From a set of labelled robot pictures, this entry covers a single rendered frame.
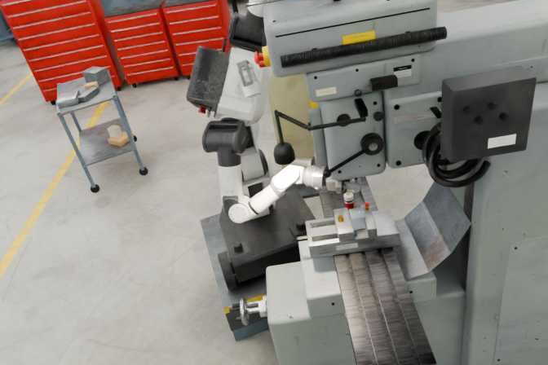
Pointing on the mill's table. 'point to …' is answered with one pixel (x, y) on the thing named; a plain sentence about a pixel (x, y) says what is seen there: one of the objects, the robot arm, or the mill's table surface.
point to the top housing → (346, 24)
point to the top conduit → (364, 46)
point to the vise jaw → (345, 230)
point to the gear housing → (361, 76)
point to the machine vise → (375, 235)
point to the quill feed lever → (373, 145)
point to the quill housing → (352, 136)
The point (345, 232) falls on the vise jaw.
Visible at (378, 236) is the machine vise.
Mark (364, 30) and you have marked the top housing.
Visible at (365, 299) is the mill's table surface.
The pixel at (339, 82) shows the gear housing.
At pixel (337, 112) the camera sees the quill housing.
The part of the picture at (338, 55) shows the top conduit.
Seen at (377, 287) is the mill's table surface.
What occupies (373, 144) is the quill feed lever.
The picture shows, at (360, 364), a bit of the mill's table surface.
